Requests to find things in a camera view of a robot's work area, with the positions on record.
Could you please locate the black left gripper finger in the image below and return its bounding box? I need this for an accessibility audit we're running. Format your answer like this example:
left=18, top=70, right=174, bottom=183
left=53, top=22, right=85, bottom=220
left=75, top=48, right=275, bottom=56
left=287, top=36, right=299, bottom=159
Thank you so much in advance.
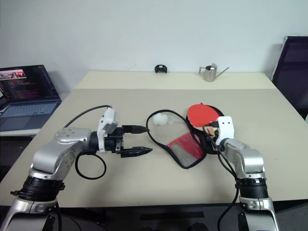
left=122, top=125, right=150, bottom=135
left=120, top=145, right=154, bottom=159

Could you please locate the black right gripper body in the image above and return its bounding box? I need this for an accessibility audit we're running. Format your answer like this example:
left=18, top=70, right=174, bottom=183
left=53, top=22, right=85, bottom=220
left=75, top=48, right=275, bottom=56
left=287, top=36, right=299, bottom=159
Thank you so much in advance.
left=203, top=134, right=218, bottom=154

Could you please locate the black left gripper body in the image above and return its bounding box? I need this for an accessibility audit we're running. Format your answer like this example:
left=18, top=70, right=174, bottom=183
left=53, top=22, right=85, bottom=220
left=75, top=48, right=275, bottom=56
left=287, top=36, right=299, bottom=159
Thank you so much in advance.
left=104, top=125, right=125, bottom=155

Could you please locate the black zippered paddle case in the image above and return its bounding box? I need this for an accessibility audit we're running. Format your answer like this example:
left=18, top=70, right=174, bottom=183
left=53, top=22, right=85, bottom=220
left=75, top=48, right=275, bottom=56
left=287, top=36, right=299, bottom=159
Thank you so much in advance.
left=146, top=102, right=226, bottom=169

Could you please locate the red table tennis paddle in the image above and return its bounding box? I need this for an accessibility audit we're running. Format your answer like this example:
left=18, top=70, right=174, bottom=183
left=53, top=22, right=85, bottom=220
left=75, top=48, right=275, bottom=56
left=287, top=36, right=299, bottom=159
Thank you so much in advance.
left=187, top=103, right=220, bottom=137

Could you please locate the white ball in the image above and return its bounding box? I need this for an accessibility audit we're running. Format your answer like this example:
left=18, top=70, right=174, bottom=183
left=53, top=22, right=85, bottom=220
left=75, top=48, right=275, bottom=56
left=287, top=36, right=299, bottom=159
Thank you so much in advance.
left=154, top=114, right=168, bottom=127

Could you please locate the metal watering can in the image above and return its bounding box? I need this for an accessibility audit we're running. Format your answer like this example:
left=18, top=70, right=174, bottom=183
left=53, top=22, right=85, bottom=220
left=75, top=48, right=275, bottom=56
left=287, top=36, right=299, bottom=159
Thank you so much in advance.
left=198, top=63, right=230, bottom=82

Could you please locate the dark blue open laptop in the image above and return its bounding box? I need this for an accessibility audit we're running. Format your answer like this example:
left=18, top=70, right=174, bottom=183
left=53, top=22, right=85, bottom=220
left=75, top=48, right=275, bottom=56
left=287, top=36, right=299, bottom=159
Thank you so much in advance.
left=0, top=64, right=62, bottom=132

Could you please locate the white side desk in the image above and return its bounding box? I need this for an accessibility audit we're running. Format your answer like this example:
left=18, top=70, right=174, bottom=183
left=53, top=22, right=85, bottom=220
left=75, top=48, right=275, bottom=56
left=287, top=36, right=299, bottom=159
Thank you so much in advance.
left=0, top=128, right=41, bottom=137

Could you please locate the black mesh office chair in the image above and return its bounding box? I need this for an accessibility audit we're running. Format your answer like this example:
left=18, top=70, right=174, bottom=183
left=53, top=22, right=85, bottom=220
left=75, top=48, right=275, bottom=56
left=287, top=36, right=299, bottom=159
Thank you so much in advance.
left=271, top=36, right=308, bottom=121

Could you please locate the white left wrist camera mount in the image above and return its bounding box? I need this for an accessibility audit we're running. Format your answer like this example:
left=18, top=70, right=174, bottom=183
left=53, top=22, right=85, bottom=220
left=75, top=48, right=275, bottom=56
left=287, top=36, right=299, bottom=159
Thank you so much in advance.
left=97, top=107, right=120, bottom=154

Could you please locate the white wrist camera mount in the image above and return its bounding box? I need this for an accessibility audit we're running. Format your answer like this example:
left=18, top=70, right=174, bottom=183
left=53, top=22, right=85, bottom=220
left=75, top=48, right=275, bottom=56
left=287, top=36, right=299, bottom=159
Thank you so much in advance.
left=215, top=116, right=235, bottom=146
left=97, top=107, right=120, bottom=154

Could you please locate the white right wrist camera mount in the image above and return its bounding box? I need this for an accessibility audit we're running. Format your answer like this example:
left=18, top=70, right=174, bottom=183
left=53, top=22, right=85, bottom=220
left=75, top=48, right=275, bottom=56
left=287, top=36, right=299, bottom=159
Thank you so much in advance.
left=215, top=116, right=235, bottom=146

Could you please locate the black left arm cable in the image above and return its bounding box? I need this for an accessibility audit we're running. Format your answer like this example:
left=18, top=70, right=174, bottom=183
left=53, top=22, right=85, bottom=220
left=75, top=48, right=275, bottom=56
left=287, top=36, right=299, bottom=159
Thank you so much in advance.
left=63, top=104, right=114, bottom=180

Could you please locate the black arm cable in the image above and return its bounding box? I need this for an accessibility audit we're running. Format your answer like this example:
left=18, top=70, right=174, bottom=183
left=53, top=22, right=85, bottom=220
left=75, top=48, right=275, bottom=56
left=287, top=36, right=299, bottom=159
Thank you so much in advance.
left=63, top=104, right=114, bottom=180
left=203, top=121, right=241, bottom=231

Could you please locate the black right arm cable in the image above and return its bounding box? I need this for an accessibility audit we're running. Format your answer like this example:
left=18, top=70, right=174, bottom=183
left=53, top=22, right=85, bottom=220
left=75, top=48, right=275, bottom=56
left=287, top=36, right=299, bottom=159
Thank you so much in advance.
left=203, top=121, right=241, bottom=231

